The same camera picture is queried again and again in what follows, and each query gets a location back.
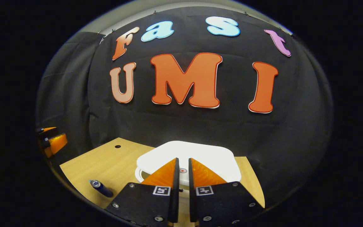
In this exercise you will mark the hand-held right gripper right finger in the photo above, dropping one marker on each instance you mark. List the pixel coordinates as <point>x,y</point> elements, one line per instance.
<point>192,201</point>

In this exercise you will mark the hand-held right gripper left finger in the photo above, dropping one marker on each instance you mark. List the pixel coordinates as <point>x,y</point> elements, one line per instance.
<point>175,201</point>

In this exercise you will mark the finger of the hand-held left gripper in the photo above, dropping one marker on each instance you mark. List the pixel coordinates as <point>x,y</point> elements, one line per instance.
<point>43,130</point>
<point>45,142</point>

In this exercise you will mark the white desktop garbage bin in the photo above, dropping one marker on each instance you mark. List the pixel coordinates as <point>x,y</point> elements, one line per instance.
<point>194,151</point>

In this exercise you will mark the blue pop can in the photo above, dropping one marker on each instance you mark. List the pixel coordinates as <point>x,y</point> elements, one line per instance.
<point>102,189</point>

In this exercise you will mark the wooden desktop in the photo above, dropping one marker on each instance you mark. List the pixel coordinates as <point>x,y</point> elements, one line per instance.
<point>106,160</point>

